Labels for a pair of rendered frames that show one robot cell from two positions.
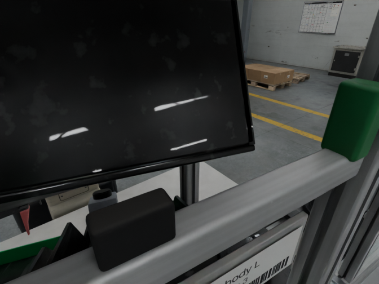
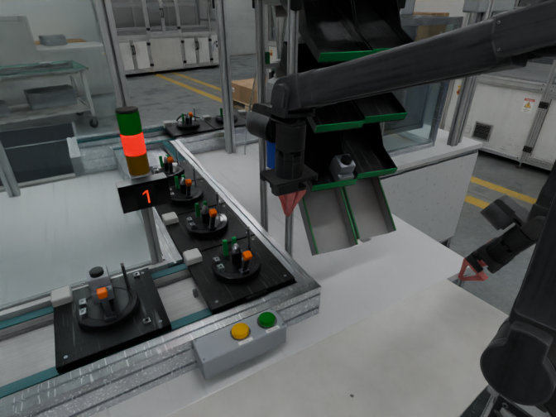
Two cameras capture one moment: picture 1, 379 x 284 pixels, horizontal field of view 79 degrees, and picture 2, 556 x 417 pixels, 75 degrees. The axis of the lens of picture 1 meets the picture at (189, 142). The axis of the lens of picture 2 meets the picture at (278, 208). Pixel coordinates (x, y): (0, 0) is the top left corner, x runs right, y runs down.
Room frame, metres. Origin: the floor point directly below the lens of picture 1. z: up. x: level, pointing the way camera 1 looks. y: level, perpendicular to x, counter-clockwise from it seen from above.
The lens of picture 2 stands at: (1.19, -0.02, 1.63)
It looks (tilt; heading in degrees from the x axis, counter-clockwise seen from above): 30 degrees down; 181
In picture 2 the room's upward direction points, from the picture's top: straight up
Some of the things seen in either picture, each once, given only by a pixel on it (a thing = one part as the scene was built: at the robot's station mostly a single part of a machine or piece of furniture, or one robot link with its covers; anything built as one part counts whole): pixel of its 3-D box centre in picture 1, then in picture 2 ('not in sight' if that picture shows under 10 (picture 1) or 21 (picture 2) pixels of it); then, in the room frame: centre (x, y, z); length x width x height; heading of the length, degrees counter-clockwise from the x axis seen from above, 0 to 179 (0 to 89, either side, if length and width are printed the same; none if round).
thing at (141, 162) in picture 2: not in sight; (137, 162); (0.38, -0.38, 1.28); 0.05 x 0.05 x 0.05
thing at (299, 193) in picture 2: not in sight; (282, 197); (0.53, -0.02, 1.28); 0.07 x 0.07 x 0.09; 30
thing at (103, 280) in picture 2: not in sight; (98, 279); (0.55, -0.45, 1.06); 0.08 x 0.04 x 0.07; 30
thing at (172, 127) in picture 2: not in sight; (187, 119); (-0.91, -0.59, 1.01); 0.24 x 0.24 x 0.13; 31
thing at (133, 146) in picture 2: not in sight; (133, 142); (0.38, -0.38, 1.33); 0.05 x 0.05 x 0.05
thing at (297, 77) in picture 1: (282, 75); not in sight; (6.79, -2.71, 0.07); 1.20 x 0.82 x 0.14; 45
